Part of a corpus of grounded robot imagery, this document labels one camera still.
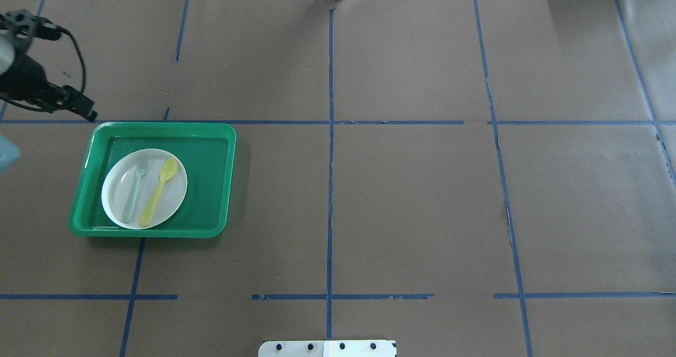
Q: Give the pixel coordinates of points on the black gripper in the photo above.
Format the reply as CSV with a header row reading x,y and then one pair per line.
x,y
22,77

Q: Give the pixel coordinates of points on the yellow plastic spoon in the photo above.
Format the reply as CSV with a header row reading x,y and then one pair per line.
x,y
167,172

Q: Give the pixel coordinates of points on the green plastic tray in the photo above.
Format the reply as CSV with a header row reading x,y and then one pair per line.
x,y
205,149

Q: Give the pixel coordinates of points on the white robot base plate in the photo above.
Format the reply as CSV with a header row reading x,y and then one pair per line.
x,y
329,348

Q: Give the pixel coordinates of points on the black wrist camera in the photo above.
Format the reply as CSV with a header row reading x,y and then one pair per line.
x,y
20,28

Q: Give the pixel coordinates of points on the white round plate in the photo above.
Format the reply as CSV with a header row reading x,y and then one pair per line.
x,y
118,182

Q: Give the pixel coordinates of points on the brown paper table cover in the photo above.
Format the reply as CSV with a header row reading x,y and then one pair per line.
x,y
464,177

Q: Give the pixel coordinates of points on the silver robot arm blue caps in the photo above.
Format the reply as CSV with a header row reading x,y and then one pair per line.
x,y
7,47

